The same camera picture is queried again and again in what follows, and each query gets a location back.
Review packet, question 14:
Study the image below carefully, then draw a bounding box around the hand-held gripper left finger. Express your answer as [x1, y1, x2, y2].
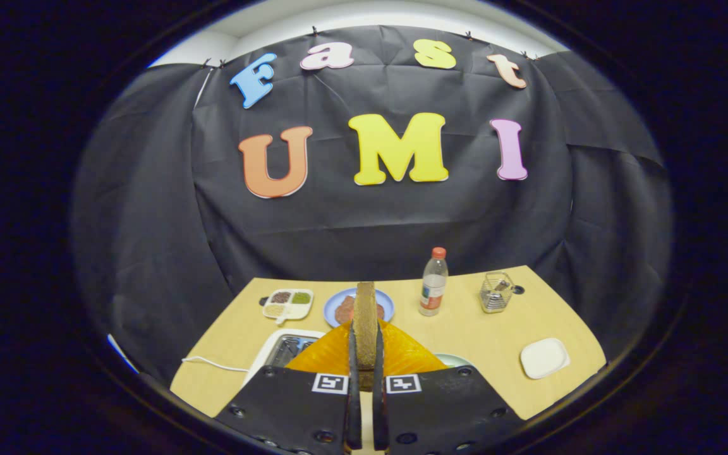
[214, 320, 363, 455]

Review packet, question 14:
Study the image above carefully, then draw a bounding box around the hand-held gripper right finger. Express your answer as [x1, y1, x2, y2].
[373, 320, 525, 455]

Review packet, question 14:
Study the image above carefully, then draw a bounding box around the brown bread slice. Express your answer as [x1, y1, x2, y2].
[352, 282, 379, 391]

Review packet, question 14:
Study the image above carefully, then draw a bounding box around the white toaster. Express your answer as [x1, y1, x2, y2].
[243, 329, 328, 384]

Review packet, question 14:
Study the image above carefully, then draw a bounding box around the white divided condiment tray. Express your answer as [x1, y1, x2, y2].
[262, 289, 315, 325]

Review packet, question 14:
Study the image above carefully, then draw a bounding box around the reddish brown meat slice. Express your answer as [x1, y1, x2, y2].
[335, 295, 385, 324]

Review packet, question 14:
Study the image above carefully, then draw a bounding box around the blue round plate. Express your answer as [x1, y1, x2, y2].
[324, 288, 396, 328]

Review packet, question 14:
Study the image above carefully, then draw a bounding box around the white square plate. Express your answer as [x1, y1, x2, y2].
[520, 337, 571, 380]

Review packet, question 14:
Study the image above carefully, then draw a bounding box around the clear plastic water bottle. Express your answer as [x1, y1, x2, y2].
[419, 247, 449, 317]

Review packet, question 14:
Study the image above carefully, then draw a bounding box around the white power cable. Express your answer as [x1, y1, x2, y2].
[181, 356, 251, 374]

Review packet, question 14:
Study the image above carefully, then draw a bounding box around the metal wire utensil basket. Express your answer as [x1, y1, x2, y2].
[479, 272, 515, 314]

